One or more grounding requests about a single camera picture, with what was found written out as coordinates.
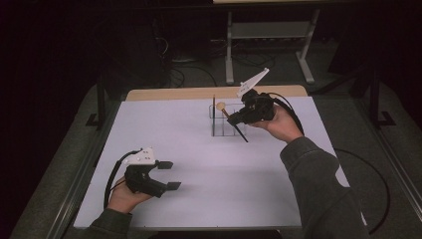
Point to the cream head makeup brush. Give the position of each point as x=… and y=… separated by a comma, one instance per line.
x=220, y=106

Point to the white metal desk frame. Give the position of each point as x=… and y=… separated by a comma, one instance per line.
x=265, y=30

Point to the aluminium frame rail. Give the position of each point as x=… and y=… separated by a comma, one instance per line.
x=83, y=186
x=394, y=159

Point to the clear acrylic organizer box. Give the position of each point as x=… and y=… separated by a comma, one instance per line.
x=229, y=129

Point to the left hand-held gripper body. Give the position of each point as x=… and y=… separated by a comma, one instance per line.
x=142, y=179

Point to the wooden table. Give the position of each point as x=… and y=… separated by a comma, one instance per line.
x=185, y=93

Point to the thin black makeup pencil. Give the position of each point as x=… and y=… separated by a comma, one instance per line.
x=214, y=116

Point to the person's left hand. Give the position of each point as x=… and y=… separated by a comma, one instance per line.
x=122, y=199

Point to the person's right hand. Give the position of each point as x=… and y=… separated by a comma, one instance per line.
x=282, y=127

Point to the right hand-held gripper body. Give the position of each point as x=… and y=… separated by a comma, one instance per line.
x=258, y=108

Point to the black metal stand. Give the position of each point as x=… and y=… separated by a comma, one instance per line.
x=100, y=99
x=375, y=99

